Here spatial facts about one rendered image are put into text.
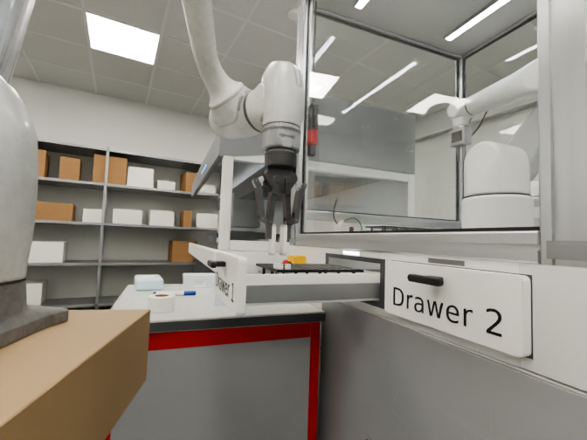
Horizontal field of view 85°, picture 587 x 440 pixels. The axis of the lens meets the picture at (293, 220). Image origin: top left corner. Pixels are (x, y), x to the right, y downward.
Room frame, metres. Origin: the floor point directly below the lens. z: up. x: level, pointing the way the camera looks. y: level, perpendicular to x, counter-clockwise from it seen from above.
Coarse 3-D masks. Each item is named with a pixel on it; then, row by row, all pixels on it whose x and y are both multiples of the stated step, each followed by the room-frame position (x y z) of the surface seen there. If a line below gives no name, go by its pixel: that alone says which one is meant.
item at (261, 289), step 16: (256, 272) 0.89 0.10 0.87; (304, 272) 0.94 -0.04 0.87; (336, 272) 0.97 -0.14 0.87; (368, 272) 0.82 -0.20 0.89; (256, 288) 0.64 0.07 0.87; (272, 288) 0.65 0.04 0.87; (288, 288) 0.66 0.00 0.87; (304, 288) 0.68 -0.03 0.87; (320, 288) 0.69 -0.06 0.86; (336, 288) 0.71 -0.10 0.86; (352, 288) 0.72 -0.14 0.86; (368, 288) 0.74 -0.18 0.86; (256, 304) 0.64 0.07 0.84; (272, 304) 0.65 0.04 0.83
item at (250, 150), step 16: (224, 144) 1.52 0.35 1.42; (240, 144) 1.55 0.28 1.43; (256, 144) 1.58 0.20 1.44; (208, 160) 1.94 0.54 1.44; (224, 160) 1.53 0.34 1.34; (240, 160) 1.56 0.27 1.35; (256, 160) 1.59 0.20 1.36; (224, 176) 1.53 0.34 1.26; (192, 192) 3.07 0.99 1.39; (224, 192) 1.53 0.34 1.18; (224, 208) 1.53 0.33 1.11; (224, 224) 1.53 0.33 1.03; (224, 240) 1.54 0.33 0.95; (240, 240) 1.58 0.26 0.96; (208, 256) 1.73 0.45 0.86; (240, 256) 1.57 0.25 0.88; (256, 256) 1.59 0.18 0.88; (272, 256) 1.62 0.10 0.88; (192, 272) 3.17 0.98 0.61; (208, 272) 2.24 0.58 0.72
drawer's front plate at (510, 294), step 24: (408, 264) 0.64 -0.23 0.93; (408, 288) 0.64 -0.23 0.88; (432, 288) 0.58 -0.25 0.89; (456, 288) 0.53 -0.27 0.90; (480, 288) 0.49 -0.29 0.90; (504, 288) 0.46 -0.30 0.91; (528, 288) 0.44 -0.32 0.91; (408, 312) 0.64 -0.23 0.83; (480, 312) 0.49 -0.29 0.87; (504, 312) 0.46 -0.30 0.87; (528, 312) 0.44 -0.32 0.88; (480, 336) 0.49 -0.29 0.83; (504, 336) 0.46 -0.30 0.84; (528, 336) 0.44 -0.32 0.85
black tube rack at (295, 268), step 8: (272, 264) 0.85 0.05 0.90; (296, 264) 0.88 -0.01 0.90; (304, 264) 0.90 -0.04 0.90; (312, 264) 0.92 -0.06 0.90; (320, 264) 0.92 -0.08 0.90; (328, 264) 0.94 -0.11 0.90; (264, 272) 0.85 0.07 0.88; (272, 272) 0.78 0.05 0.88; (296, 272) 0.88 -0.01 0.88; (320, 272) 0.75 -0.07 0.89; (352, 272) 0.78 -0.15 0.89
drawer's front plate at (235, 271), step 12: (228, 264) 0.70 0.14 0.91; (240, 264) 0.61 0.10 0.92; (216, 276) 0.86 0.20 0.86; (228, 276) 0.70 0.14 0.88; (240, 276) 0.61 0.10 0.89; (216, 288) 0.85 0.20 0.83; (240, 288) 0.61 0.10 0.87; (228, 300) 0.68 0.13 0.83; (240, 300) 0.61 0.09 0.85; (240, 312) 0.61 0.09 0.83
